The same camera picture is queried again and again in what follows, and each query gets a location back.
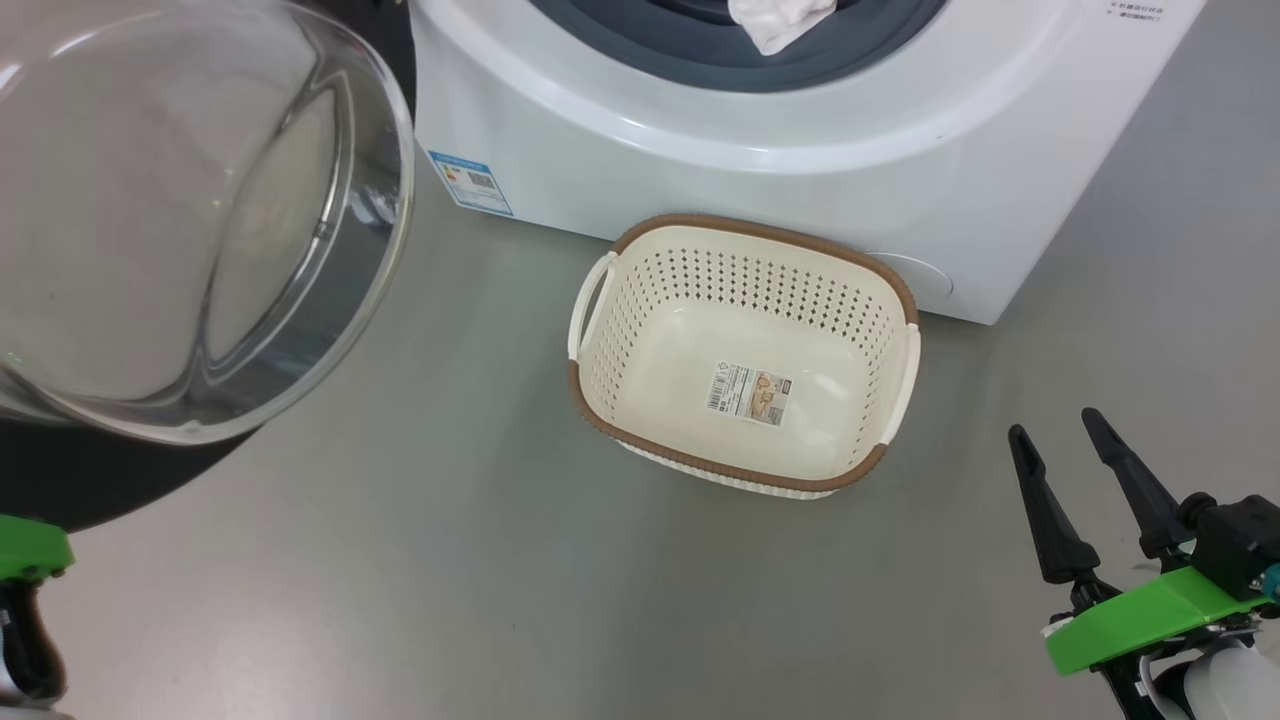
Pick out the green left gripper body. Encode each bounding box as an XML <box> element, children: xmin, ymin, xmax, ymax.
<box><xmin>0</xmin><ymin>515</ymin><xmax>73</xmax><ymax>583</ymax></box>

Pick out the white product label sticker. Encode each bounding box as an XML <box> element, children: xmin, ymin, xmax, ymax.
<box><xmin>706</xmin><ymin>362</ymin><xmax>793</xmax><ymax>428</ymax></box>

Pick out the cream basket with brown rim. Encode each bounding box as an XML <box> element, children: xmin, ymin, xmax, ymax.
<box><xmin>567</xmin><ymin>212</ymin><xmax>921</xmax><ymax>499</ymax></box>

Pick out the blue energy label sticker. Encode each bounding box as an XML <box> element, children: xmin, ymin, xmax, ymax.
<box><xmin>428</xmin><ymin>150</ymin><xmax>514</xmax><ymax>217</ymax></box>

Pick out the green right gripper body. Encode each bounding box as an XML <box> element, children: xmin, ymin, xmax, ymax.
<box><xmin>1045</xmin><ymin>567</ymin><xmax>1266</xmax><ymax>676</ymax></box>

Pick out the black round glass washer door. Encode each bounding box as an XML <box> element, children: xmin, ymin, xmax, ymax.
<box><xmin>0</xmin><ymin>0</ymin><xmax>416</xmax><ymax>531</ymax></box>

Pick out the white front-load washing machine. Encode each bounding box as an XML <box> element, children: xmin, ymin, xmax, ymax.
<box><xmin>410</xmin><ymin>0</ymin><xmax>1208</xmax><ymax>326</ymax></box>

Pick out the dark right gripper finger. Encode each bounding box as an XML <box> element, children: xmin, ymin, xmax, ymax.
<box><xmin>1082</xmin><ymin>408</ymin><xmax>1196</xmax><ymax>559</ymax></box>
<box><xmin>1008</xmin><ymin>425</ymin><xmax>1101</xmax><ymax>586</ymax></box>

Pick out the white cloth garment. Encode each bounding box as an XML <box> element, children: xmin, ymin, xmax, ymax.
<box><xmin>727</xmin><ymin>0</ymin><xmax>839</xmax><ymax>56</ymax></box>

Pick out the round white filter cover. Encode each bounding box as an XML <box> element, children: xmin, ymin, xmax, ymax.
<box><xmin>865</xmin><ymin>252</ymin><xmax>956</xmax><ymax>301</ymax></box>

